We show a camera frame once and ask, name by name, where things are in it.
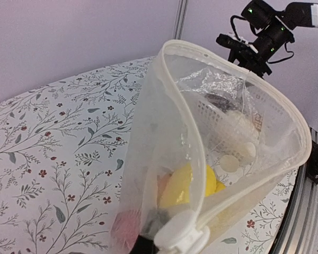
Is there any white cauliflower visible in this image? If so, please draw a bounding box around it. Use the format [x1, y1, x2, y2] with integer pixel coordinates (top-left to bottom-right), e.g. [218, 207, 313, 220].
[225, 111, 259, 147]

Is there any yellow corn cob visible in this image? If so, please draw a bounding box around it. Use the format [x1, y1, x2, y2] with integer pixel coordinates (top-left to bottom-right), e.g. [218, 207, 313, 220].
[205, 165, 226, 197]

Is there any red bell pepper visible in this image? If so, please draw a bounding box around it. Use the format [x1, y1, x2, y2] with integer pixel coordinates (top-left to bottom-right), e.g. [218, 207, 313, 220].
[110, 210, 141, 251]

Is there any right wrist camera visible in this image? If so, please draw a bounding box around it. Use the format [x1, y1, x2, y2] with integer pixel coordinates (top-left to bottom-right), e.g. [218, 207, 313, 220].
[215, 34, 258, 53]

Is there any yellow lemon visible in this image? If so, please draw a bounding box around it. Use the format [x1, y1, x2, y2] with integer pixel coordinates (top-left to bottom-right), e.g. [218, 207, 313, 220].
[157, 163, 193, 208]

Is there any purple grape bunch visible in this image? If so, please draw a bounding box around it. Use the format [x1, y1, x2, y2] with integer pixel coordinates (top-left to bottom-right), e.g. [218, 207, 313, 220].
[205, 94, 235, 113]

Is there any white plastic basket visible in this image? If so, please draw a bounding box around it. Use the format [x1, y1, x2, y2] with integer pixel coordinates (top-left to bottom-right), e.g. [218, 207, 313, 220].
[189, 80, 289, 168]

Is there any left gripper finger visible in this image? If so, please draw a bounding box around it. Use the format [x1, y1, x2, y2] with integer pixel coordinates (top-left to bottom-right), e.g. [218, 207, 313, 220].
[129, 235, 158, 254]

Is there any floral tablecloth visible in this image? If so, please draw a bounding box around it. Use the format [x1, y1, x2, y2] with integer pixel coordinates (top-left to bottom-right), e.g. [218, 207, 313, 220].
[0, 55, 299, 254]

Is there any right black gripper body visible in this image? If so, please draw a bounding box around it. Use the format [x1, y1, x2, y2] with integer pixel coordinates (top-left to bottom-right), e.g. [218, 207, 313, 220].
[228, 1, 294, 77]

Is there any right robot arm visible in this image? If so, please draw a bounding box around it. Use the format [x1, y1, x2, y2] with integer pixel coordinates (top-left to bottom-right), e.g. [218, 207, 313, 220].
[228, 1, 318, 77]

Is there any clear zip top bag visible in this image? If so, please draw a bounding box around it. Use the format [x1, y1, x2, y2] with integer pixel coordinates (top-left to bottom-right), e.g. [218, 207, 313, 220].
[110, 40, 312, 253]

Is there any orange mini pumpkin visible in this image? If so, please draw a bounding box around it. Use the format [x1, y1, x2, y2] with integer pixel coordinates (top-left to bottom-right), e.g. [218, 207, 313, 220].
[157, 173, 172, 198]

